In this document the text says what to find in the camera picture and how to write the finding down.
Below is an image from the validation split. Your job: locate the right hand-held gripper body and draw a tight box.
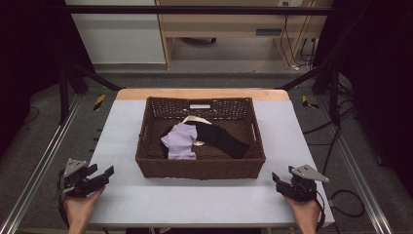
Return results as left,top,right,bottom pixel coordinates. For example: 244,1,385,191
284,164,330,203

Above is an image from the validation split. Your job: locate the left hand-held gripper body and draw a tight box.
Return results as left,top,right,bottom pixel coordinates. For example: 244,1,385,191
62,158,102,198

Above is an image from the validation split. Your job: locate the person's right hand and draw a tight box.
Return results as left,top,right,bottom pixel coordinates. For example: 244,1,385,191
284,196,322,234

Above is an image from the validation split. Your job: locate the person's left hand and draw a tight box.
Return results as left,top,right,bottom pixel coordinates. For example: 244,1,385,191
63,186,107,234

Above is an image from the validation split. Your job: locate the yellow black floor tape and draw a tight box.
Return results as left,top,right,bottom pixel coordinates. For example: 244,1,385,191
93,94,107,112
301,95,320,110

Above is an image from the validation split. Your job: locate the black sock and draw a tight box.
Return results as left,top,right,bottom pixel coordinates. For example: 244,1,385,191
186,120,250,160

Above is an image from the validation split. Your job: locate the black metal stand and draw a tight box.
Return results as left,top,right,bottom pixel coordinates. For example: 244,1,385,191
57,61,123,125
278,62,342,126

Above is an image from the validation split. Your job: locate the brown wicker basket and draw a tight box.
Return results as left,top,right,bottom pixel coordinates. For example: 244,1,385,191
134,96,267,180

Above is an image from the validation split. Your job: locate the light grey table mat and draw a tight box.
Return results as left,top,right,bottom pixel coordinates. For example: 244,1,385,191
87,98,335,228

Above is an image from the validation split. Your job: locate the lavender sock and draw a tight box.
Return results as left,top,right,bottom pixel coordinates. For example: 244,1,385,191
160,122,200,161

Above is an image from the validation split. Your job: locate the beige sock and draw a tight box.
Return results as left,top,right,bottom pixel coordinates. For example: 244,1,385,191
181,114,212,147

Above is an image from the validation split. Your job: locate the dark curtain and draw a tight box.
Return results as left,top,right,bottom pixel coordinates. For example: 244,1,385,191
0,0,95,157
314,0,413,189

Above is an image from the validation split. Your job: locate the white cabinet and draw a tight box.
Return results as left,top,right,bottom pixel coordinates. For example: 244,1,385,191
64,0,168,65

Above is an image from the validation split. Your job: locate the light wooden desk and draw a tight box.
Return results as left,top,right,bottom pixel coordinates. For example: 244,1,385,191
155,0,329,70

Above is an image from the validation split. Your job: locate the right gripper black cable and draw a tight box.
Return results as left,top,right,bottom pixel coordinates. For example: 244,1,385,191
315,190,326,232

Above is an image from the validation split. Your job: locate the aluminium floor rail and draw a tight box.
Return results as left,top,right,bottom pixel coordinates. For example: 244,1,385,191
0,93,84,234
314,95,394,234

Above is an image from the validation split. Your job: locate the long black floor cable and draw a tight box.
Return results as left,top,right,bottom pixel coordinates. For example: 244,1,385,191
302,97,358,178

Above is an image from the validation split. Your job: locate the black looped floor cable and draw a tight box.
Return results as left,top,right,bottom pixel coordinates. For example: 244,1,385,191
328,189,366,218

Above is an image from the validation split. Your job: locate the black hanging cable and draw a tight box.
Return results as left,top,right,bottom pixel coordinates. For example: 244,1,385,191
280,1,314,67

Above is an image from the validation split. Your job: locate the yellow cable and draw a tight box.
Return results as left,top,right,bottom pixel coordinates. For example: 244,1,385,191
280,0,318,70

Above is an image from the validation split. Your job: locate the black horizontal frame bar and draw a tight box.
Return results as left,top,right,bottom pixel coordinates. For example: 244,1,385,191
63,4,340,16

